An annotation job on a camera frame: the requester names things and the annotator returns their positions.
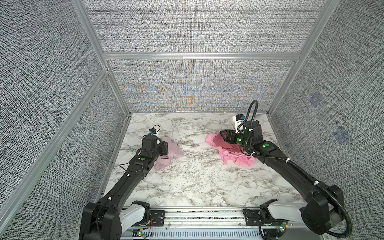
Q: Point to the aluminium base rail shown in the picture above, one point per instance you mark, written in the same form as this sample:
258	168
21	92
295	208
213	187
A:
210	220

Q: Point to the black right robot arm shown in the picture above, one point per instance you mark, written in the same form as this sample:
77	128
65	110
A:
324	210

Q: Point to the pale pink cloth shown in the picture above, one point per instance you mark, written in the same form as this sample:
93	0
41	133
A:
174	153

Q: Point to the aluminium horizontal frame bar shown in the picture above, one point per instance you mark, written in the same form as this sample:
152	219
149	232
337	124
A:
200	56

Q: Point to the dark red cloth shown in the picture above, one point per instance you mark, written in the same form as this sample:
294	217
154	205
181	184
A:
231	145

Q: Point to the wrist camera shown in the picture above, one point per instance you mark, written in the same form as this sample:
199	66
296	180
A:
152	131
239	121

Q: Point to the aluminium frame post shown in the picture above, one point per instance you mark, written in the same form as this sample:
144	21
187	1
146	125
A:
89	29
321	22

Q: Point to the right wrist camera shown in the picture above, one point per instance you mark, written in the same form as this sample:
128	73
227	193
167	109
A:
239	121

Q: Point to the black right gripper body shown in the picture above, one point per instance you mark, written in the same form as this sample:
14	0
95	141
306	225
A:
235	138

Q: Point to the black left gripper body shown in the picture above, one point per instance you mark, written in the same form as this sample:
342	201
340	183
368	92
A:
162	149

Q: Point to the left diagonal frame bar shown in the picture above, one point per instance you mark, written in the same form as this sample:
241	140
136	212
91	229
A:
17	198

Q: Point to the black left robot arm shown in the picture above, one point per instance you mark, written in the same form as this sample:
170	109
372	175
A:
126	186

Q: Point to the left aluminium frame post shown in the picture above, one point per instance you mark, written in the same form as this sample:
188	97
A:
89	29

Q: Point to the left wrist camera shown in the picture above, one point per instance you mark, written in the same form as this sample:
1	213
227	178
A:
152	131

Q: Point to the bright pink cloth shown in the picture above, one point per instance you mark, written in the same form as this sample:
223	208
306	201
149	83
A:
239	159

